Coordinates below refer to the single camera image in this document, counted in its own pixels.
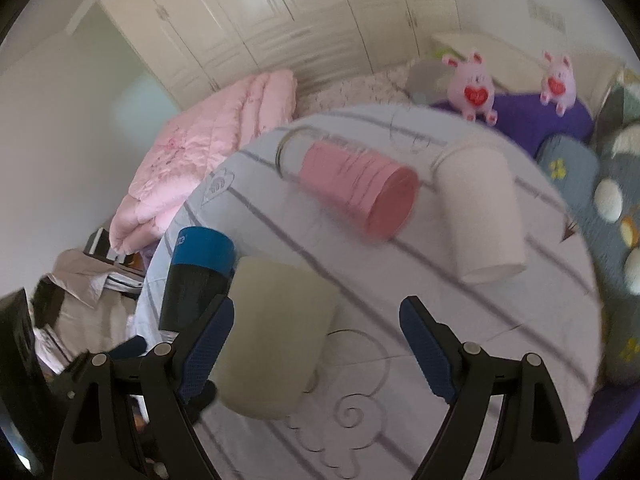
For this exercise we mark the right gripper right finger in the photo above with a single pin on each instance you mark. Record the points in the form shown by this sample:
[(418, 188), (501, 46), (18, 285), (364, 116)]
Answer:
[(532, 439)]

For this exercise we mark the glass with pink paper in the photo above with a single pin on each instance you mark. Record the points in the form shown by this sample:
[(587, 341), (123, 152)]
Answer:
[(371, 191)]

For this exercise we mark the blue grey patterned blanket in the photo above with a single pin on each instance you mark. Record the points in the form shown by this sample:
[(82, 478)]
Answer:
[(599, 181)]

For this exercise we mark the left pink plush bunny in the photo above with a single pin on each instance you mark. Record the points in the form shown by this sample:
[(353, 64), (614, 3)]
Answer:
[(471, 90)]

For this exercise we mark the blue and black can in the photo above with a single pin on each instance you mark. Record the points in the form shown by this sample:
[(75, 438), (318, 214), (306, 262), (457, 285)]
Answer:
[(201, 268)]

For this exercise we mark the white bed headboard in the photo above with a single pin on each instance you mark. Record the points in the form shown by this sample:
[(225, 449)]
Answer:
[(515, 71)]

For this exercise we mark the white wall switch plate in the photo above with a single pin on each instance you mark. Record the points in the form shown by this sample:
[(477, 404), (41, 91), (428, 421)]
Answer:
[(545, 15)]

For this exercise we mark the grey pillow with green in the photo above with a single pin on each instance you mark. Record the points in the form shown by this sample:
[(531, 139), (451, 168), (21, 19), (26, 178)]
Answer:
[(428, 81)]

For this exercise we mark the purple cushion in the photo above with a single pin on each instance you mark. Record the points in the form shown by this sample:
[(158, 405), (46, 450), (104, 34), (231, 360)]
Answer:
[(525, 121)]

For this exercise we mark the pale green cup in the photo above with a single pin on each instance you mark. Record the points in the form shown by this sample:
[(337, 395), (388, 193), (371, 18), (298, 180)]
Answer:
[(282, 315)]

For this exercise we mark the right pink plush bunny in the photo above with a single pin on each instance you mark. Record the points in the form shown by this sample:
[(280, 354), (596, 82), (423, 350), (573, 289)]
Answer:
[(558, 85)]

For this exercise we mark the pink plush bunny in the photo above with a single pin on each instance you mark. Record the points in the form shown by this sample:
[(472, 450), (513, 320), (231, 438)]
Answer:
[(558, 85), (471, 90)]

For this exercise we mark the folded pink quilt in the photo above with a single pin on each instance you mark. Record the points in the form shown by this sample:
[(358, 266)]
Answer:
[(192, 145)]

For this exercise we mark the beige cloth pile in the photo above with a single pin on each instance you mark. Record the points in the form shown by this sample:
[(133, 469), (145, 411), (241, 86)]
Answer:
[(83, 304)]

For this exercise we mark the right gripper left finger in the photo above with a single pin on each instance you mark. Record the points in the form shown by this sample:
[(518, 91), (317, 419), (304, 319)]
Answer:
[(99, 439)]

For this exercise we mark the cream white wardrobe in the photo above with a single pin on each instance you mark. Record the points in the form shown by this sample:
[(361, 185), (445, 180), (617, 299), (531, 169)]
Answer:
[(195, 47)]

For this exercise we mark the striped white table cover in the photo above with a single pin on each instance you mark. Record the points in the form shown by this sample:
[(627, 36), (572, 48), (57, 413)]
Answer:
[(369, 413)]

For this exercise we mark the white paper cup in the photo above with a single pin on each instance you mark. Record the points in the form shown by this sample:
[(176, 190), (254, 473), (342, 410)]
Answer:
[(474, 182)]

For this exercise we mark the heart patterned bed sheet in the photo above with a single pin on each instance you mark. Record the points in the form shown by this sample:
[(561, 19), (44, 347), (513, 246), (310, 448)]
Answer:
[(384, 87)]

